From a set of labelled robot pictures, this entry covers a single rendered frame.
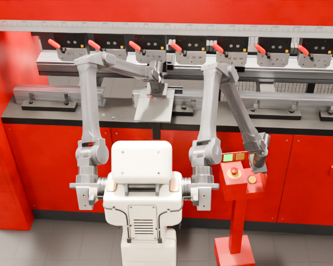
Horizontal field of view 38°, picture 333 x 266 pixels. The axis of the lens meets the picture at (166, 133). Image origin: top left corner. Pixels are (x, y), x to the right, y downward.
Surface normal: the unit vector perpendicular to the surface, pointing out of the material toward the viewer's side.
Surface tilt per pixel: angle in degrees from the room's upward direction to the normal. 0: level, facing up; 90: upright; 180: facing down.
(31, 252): 0
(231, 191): 90
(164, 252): 82
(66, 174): 90
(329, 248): 0
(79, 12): 90
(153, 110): 0
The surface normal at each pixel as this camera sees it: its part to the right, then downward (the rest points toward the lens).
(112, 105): -0.03, -0.75
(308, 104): -0.09, 0.66
